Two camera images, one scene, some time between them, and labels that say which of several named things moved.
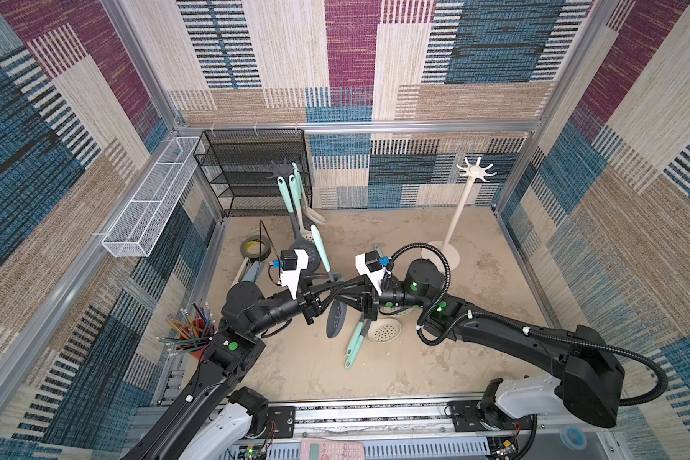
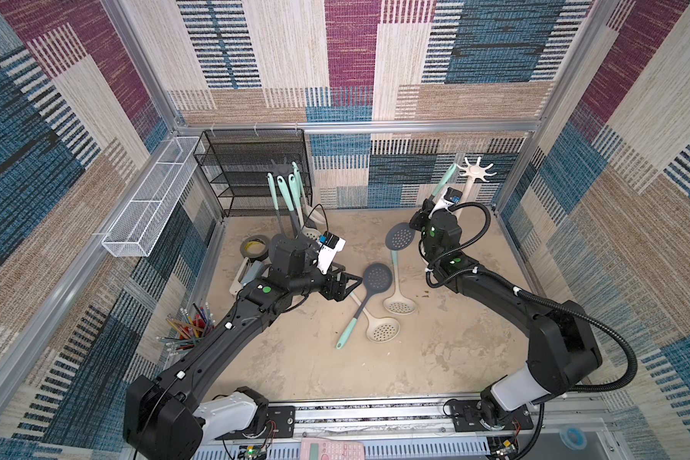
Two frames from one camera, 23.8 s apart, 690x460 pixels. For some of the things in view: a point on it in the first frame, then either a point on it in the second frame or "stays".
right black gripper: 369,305 → 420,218
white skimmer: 306,235 → 312,213
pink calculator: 320,448 stays
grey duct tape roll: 256,247 stays
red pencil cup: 189,331 stays
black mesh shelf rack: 235,163 stays
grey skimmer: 338,310 → 276,202
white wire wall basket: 150,201 stays
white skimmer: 384,330 stays
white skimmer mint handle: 294,186 → 310,213
